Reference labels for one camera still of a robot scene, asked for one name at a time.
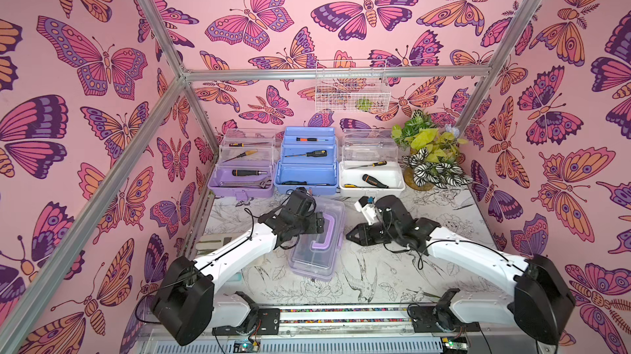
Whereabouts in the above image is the purple toolbox clear lid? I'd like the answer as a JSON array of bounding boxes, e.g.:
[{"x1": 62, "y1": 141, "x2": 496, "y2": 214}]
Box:
[{"x1": 289, "y1": 197, "x2": 346, "y2": 282}]

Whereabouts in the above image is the white toolbox clear lid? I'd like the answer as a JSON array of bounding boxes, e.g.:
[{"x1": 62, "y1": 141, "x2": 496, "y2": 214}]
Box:
[{"x1": 339, "y1": 128, "x2": 406, "y2": 198}]

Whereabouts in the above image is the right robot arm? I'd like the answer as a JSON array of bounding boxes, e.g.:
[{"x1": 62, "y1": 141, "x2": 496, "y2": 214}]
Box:
[{"x1": 346, "y1": 195, "x2": 576, "y2": 346}]

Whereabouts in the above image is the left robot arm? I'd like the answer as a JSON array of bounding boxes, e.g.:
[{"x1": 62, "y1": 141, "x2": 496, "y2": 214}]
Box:
[{"x1": 150, "y1": 188, "x2": 325, "y2": 346}]

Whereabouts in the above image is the black orange screwdriver in white box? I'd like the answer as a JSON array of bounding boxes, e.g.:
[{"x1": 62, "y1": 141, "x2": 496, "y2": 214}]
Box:
[{"x1": 362, "y1": 174, "x2": 389, "y2": 189}]

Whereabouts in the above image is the blue open toolbox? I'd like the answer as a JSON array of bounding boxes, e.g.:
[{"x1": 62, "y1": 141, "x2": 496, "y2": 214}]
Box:
[{"x1": 274, "y1": 127, "x2": 339, "y2": 196}]

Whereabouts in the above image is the black yellow screwdriver in blue box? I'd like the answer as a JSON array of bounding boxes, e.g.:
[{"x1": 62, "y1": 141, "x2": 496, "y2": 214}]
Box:
[{"x1": 284, "y1": 150, "x2": 328, "y2": 158}]

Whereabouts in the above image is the back purple open toolbox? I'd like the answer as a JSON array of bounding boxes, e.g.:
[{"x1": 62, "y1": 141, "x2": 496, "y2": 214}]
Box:
[{"x1": 207, "y1": 128, "x2": 277, "y2": 202}]

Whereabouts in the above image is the potted leafy plant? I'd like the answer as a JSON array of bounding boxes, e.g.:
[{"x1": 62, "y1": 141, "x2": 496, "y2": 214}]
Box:
[{"x1": 391, "y1": 110, "x2": 473, "y2": 191}]

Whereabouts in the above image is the black orange screwdriver in purple box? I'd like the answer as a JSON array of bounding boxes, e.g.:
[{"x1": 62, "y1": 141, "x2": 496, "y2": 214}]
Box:
[{"x1": 231, "y1": 169, "x2": 269, "y2": 178}]

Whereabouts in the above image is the white wire basket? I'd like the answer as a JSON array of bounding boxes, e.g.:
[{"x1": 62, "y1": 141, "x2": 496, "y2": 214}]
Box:
[{"x1": 313, "y1": 60, "x2": 391, "y2": 114}]

